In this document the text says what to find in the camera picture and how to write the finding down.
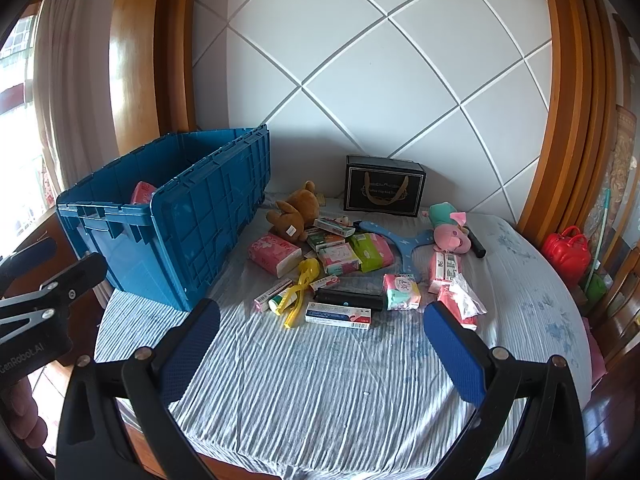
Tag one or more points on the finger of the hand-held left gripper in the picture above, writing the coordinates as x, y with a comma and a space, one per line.
82, 270
30, 257

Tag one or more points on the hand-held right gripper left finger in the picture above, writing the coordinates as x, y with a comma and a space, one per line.
192, 342

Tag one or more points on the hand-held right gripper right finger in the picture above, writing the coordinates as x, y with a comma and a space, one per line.
452, 355

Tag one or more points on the white pink tissue pack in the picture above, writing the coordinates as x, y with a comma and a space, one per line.
462, 305

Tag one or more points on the blue plastic crate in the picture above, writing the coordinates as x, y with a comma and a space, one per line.
200, 220

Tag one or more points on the person's left hand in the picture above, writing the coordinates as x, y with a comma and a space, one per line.
22, 410

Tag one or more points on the pastel wipes pack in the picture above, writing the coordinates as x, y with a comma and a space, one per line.
401, 292

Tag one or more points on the pink labelled pack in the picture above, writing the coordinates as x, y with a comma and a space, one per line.
442, 270

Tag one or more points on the white pink toothpaste box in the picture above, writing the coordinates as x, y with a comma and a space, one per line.
267, 297

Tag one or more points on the green white tube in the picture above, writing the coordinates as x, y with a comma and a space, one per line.
281, 303

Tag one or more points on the black cylinder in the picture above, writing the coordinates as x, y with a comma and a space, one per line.
477, 246

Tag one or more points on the black flat box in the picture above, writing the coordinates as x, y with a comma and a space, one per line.
350, 298

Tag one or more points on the yellow plastic tongs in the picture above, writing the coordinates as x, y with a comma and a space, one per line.
300, 292

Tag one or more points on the blue white medicine box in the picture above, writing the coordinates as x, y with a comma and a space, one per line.
340, 316

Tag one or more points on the pink pig plush teal dress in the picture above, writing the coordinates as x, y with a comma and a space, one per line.
450, 235

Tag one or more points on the blue boomerang toy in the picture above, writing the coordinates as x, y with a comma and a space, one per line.
400, 245

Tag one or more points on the green wipes pack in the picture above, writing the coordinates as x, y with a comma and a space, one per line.
372, 252

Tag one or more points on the red white small box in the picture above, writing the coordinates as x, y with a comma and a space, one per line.
325, 282

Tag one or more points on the red toy handbag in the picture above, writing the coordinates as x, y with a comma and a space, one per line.
565, 255

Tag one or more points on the green plastic object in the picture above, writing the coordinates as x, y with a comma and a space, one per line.
595, 286

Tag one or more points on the green red small box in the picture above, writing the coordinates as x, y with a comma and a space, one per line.
320, 241

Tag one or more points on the brown teddy bear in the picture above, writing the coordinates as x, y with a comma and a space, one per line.
295, 210

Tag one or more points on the small white pink plush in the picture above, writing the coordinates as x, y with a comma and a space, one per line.
342, 220

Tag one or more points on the white green small box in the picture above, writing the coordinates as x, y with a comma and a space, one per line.
330, 227

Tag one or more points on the beige curtain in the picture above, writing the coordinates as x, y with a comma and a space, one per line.
75, 85

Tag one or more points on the black gift box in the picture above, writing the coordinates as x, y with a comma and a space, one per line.
382, 187

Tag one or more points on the teal pole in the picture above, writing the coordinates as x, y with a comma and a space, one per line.
601, 225

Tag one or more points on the patterned hanging cloth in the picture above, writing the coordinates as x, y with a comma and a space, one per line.
620, 170

